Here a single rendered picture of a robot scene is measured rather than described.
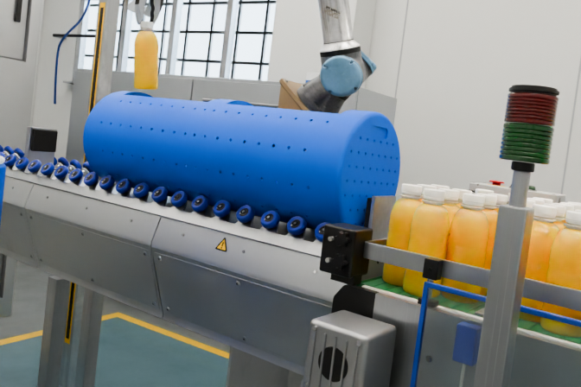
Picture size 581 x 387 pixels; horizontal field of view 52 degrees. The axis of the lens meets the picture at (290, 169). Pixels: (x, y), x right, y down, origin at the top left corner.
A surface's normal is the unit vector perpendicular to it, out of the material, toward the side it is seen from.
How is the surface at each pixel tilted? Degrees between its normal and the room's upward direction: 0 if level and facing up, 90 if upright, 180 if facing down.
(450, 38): 90
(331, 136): 56
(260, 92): 90
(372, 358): 90
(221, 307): 110
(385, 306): 90
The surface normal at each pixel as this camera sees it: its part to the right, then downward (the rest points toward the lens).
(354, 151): 0.80, 0.13
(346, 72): -0.21, 0.39
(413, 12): -0.53, -0.02
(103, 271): -0.59, 0.29
